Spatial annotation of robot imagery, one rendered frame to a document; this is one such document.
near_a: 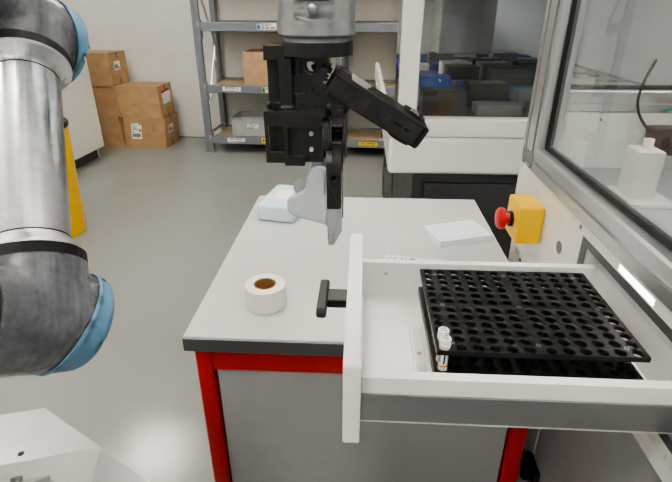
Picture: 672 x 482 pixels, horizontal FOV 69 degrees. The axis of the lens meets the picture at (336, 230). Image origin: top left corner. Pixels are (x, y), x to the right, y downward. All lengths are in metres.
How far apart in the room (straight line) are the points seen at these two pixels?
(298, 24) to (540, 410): 0.44
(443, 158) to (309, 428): 0.80
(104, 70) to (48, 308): 4.45
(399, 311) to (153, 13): 4.65
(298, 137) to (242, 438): 0.62
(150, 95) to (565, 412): 4.54
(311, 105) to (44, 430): 0.51
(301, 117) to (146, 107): 4.41
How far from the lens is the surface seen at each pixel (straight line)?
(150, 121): 4.89
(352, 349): 0.49
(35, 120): 0.71
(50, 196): 0.66
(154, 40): 5.17
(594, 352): 0.60
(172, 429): 1.76
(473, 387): 0.53
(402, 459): 0.98
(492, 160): 1.41
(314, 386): 0.86
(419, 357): 0.61
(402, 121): 0.50
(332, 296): 0.60
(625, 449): 0.76
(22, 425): 0.76
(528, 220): 0.92
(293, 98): 0.50
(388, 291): 0.73
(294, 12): 0.48
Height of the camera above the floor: 1.24
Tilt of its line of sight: 25 degrees down
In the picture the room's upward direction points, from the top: straight up
